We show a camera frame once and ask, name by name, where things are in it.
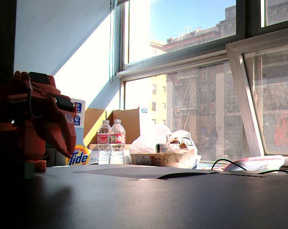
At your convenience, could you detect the low printed cardboard tray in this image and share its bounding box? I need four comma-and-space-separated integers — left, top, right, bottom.
130, 149, 202, 169

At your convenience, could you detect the black cable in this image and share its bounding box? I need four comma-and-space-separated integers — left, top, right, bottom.
210, 158, 288, 177

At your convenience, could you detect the pink and white flat object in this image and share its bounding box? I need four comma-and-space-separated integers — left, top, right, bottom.
224, 155, 286, 173

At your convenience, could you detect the clear plastic water bottle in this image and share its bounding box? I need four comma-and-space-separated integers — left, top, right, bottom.
109, 118, 127, 165
97, 120, 112, 165

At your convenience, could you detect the window blind cord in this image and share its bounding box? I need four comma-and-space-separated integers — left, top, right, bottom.
108, 0, 116, 84

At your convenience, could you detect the thin arm motor cable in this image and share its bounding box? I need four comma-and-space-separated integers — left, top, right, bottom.
26, 73, 43, 119

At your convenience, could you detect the clear plastic bag with items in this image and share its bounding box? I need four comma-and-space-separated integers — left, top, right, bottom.
166, 130, 198, 153

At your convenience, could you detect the Tide detergent box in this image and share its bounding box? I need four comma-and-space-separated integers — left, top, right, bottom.
65, 98, 99, 166

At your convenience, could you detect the white numbered card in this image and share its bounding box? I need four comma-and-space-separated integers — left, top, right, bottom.
138, 106, 150, 134

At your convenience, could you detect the flat paper sheet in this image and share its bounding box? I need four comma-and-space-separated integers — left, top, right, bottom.
72, 166, 220, 180

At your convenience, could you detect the small metal can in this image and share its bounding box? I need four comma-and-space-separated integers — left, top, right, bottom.
155, 143, 169, 154

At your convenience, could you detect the open brown cardboard box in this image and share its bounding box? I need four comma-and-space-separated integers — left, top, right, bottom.
83, 108, 141, 151

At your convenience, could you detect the leaning white window screen frame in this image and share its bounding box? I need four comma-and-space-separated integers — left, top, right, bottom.
225, 26, 288, 166

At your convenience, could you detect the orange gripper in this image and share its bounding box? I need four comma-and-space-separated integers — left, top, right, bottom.
26, 71, 77, 159

